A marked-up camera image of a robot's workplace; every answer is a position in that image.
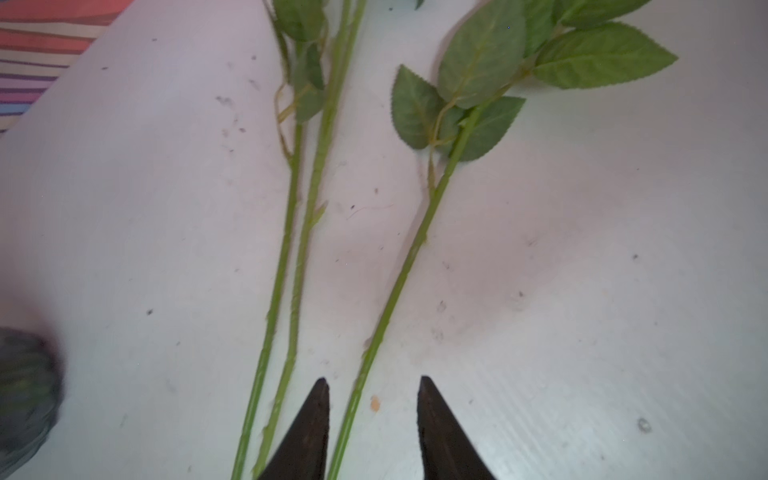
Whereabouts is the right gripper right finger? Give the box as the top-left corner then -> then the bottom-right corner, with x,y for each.
417,376 -> 495,480

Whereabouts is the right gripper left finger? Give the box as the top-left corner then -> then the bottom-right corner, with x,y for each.
257,377 -> 330,480

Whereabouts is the pink grey glass vase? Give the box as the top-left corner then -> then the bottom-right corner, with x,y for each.
1,327 -> 63,479

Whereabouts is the coral red rose stem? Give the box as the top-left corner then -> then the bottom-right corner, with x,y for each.
328,1 -> 678,479

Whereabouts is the cream peony spray stem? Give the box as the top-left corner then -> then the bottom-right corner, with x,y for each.
230,1 -> 328,479

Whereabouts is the salmon pink rose stem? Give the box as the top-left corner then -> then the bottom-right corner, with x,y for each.
250,1 -> 367,479

